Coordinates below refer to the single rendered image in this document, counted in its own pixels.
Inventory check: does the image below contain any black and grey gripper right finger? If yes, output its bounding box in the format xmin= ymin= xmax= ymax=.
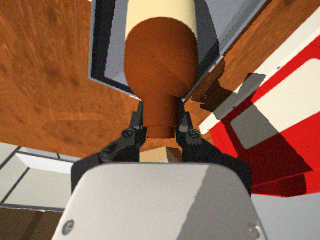
xmin=175 ymin=101 xmax=252 ymax=198

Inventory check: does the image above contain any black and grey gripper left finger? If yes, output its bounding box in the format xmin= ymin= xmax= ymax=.
xmin=71 ymin=101 xmax=147 ymax=196

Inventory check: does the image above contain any red crate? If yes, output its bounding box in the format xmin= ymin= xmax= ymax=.
xmin=209 ymin=35 xmax=320 ymax=197

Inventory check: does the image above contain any brown bottle with cream label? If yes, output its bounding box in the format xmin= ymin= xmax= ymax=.
xmin=124 ymin=0 xmax=199 ymax=138

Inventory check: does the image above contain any dark grey shallow tray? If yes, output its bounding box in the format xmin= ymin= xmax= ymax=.
xmin=88 ymin=0 xmax=267 ymax=102

